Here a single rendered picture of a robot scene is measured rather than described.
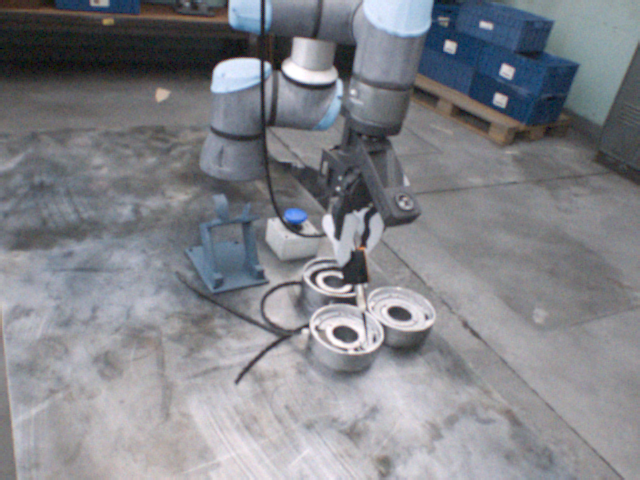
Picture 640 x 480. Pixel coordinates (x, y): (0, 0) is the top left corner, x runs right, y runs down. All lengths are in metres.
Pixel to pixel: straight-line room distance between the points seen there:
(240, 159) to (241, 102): 0.12
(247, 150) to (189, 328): 0.51
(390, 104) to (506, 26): 3.89
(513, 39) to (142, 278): 3.86
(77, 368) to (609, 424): 1.80
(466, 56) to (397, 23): 4.14
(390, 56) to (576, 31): 4.70
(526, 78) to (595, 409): 2.72
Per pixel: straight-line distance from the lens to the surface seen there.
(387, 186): 0.70
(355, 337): 0.86
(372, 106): 0.70
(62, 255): 1.02
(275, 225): 1.03
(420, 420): 0.80
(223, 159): 1.27
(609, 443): 2.18
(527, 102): 4.44
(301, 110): 1.23
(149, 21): 4.18
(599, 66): 5.18
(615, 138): 4.48
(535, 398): 2.19
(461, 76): 4.83
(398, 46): 0.68
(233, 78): 1.20
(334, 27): 0.77
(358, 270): 0.79
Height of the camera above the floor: 1.36
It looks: 31 degrees down
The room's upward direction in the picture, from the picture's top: 10 degrees clockwise
